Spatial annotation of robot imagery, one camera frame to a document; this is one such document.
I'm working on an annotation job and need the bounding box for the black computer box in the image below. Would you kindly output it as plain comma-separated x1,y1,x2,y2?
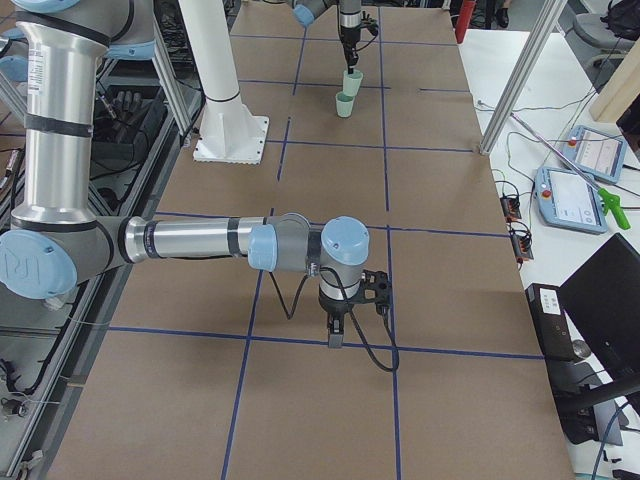
525,283,591,362

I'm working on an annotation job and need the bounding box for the green handled grabber tool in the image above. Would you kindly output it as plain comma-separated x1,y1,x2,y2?
510,112,631,230

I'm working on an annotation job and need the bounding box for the red cylinder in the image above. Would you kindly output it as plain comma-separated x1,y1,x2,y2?
455,0,476,44

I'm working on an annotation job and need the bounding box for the mint green cup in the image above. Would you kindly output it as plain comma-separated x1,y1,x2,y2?
342,69,364,97
335,91,355,118

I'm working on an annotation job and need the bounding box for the teach pendant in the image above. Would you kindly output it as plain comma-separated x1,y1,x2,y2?
534,166,608,235
562,125,627,184

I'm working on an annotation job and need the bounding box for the far teach pendant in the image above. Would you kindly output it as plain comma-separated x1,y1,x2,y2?
562,125,627,184

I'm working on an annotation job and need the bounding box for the standing mint green cup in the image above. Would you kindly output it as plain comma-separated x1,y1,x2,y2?
335,91,355,118

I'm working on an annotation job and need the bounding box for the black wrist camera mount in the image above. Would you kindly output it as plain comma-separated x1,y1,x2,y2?
353,270,392,316

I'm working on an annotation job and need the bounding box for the aluminium frame post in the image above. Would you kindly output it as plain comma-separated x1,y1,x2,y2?
479,0,567,155

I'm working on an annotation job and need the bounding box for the black monitor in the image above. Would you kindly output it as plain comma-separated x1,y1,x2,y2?
559,233,639,412

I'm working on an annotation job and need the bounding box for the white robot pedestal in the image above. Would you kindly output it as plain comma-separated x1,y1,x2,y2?
179,0,269,164

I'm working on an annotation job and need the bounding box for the orange black connector board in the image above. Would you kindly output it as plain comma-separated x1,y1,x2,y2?
500,195,522,223

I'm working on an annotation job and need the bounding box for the wooden board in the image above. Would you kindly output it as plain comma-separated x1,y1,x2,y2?
590,41,640,123

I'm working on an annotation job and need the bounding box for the near teach pendant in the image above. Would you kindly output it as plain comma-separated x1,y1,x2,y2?
534,166,608,235

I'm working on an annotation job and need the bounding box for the left aluminium frame rail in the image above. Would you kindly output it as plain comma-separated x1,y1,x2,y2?
152,19,191,135

